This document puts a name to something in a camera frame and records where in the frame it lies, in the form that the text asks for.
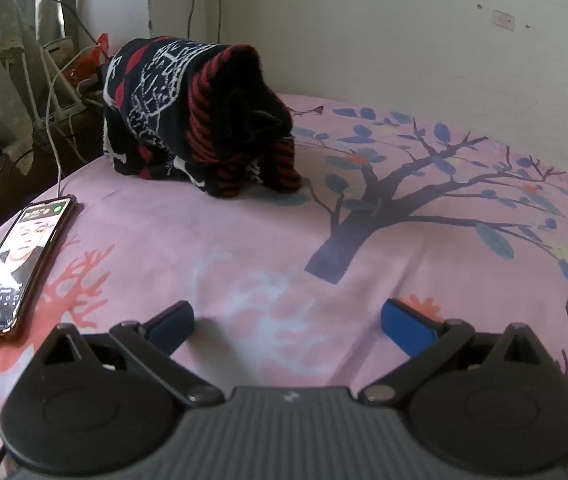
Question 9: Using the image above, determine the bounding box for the cluttered bedside table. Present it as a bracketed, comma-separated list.
[0, 34, 114, 261]

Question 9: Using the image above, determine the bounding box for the pink tree-print bed sheet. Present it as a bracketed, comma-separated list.
[0, 96, 568, 408]

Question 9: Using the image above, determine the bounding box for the black red patterned knit sweater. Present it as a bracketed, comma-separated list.
[102, 36, 302, 198]

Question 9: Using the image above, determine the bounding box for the white phone charging cable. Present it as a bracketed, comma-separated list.
[0, 44, 100, 436]

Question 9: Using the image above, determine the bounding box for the smartphone with red case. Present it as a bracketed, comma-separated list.
[0, 195, 76, 335]

